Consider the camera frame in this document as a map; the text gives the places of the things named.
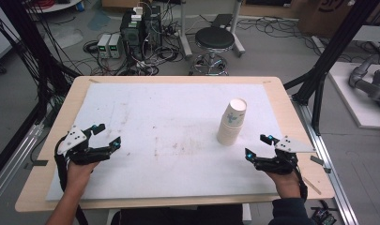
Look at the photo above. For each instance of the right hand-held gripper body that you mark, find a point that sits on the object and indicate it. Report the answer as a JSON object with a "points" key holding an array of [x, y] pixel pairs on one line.
{"points": [[281, 159]]}

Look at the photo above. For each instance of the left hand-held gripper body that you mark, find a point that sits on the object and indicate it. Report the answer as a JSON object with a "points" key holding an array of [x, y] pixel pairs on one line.
{"points": [[81, 153]]}

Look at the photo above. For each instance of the person's left hand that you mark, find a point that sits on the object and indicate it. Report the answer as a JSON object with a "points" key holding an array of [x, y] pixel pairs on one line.
{"points": [[79, 175]]}

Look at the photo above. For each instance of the person's right hand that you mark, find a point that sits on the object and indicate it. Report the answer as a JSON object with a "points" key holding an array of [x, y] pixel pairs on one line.
{"points": [[284, 184]]}

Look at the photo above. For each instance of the stack of white paper cups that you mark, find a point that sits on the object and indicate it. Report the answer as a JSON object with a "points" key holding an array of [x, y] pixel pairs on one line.
{"points": [[231, 125]]}

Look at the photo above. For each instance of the wooden table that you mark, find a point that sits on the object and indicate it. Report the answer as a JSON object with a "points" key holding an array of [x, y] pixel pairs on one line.
{"points": [[287, 106]]}

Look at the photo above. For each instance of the white table mat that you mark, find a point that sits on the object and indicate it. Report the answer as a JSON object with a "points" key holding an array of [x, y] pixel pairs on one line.
{"points": [[165, 134]]}

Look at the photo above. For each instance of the small electronic board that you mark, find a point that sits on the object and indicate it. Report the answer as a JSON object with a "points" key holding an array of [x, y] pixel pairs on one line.
{"points": [[322, 216]]}

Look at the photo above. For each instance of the grey bench power supply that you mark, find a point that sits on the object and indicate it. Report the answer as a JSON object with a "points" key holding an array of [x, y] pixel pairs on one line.
{"points": [[115, 46], [103, 46]]}

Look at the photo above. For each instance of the white floor board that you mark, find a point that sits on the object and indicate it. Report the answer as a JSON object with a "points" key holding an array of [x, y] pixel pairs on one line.
{"points": [[355, 100]]}

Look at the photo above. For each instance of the black computer tower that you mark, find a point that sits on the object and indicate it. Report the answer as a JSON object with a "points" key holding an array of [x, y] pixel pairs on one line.
{"points": [[132, 34], [153, 29]]}

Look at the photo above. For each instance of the white desk leg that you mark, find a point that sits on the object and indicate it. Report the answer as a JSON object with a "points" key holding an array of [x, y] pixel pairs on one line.
{"points": [[185, 34], [237, 31]]}

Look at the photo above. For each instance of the black round stool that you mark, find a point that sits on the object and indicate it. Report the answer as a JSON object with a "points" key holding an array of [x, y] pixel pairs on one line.
{"points": [[214, 39]]}

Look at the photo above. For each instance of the blue tape roll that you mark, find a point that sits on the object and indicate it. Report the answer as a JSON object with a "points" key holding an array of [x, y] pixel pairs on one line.
{"points": [[80, 5]]}

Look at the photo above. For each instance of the round white table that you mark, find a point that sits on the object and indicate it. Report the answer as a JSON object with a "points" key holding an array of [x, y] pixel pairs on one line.
{"points": [[53, 5]]}

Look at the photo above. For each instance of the cardboard box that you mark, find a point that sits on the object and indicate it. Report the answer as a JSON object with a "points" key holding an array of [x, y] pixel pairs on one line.
{"points": [[328, 15]]}

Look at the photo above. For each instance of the aluminium rail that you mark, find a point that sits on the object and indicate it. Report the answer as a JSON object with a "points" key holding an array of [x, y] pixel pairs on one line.
{"points": [[328, 162], [12, 156]]}

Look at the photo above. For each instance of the black frame post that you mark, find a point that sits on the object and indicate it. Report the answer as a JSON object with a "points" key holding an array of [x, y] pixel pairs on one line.
{"points": [[31, 47], [331, 53]]}

